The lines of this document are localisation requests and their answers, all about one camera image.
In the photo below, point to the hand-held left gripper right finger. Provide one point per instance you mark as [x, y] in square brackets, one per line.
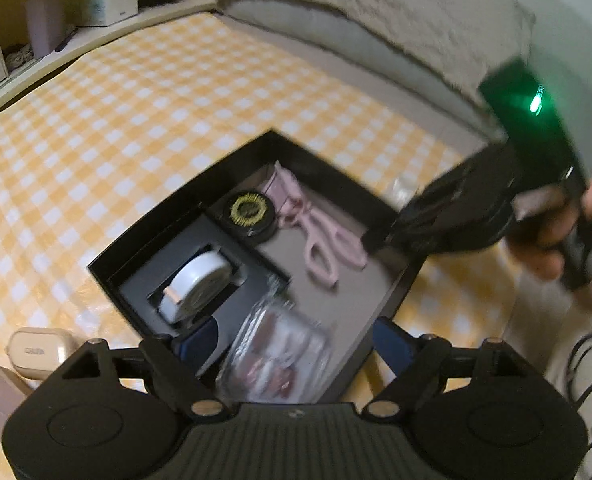
[391, 342]

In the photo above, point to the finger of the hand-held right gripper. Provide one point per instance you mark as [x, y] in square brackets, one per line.
[391, 239]

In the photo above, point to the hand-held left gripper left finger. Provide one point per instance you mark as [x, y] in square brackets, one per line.
[200, 347]

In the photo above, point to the large shallow black tray box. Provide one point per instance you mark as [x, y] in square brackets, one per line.
[356, 240]

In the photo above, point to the white round device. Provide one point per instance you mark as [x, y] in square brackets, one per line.
[195, 285]

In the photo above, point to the pink eyelash curler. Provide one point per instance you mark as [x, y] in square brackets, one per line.
[321, 240]

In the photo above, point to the clear press-on nail box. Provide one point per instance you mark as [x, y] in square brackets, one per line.
[276, 355]

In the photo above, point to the small black box with insert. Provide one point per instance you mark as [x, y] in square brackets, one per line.
[145, 280]

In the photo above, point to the black round tin gold emblem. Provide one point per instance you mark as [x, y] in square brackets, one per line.
[248, 212]

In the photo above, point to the person's right hand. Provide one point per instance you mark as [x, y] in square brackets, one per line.
[541, 260]

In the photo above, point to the beige earbud case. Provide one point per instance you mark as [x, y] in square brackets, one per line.
[38, 355]

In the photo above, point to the grey pillow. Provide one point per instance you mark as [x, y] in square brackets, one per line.
[356, 55]

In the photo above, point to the grey fluffy blanket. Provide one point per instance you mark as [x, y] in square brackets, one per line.
[376, 5]

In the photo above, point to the small pink box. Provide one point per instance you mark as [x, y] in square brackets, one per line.
[5, 400]

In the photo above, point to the yellow checkered cloth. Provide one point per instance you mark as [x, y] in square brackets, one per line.
[125, 135]

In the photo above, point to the tissue pack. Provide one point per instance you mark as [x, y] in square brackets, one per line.
[104, 6]

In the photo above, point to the long wooden shelf unit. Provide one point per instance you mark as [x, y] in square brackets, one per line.
[5, 20]

